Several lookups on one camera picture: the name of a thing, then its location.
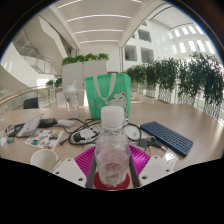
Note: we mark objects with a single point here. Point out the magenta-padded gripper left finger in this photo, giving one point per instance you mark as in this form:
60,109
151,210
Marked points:
71,171

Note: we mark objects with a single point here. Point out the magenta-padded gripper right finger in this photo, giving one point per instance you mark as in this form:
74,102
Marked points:
151,168

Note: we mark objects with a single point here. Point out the clear plastic water bottle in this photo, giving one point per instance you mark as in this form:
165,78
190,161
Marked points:
112,156

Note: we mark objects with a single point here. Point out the clear plastic packet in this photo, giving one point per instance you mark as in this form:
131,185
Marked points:
170,159

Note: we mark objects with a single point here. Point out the black key fob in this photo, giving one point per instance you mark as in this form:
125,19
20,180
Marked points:
154,143

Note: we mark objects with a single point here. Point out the white checked mug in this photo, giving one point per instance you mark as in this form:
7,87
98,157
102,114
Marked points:
44,159

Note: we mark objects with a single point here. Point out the flat round red coaster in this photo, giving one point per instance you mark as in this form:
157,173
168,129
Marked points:
99,185

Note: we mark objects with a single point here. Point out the dark blue keyboard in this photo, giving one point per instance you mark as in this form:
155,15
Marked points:
168,137

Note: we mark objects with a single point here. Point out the colourful sticker sheet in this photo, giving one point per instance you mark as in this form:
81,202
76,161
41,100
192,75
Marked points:
45,138

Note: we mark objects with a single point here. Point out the white power adapter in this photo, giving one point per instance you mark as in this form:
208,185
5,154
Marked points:
65,123

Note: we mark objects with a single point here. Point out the black pouch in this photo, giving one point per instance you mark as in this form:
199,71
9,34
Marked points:
48,122

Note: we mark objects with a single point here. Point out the blue green marker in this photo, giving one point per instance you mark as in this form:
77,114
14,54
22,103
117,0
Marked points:
10,140

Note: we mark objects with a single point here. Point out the clear shaker bottle white lid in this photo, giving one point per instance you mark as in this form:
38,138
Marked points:
71,102

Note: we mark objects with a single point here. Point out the black notebook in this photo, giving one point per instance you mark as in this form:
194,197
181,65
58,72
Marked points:
19,125

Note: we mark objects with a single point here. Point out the black chair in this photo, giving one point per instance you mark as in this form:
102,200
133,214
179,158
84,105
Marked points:
30,103

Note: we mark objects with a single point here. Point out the green tote bag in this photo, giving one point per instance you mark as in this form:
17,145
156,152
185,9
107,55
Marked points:
106,95

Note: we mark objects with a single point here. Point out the glass railing with wooden handrail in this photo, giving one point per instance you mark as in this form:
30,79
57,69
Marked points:
20,99

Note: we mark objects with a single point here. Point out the brown planter with plants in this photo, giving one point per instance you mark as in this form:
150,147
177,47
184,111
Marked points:
54,82

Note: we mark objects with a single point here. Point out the row of green plants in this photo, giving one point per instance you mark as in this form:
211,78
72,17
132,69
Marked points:
186,76

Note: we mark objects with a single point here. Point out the white cabinet with plants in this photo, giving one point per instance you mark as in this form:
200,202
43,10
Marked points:
83,71

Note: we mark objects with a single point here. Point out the ceiling light strips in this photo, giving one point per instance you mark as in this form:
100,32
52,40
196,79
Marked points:
98,16

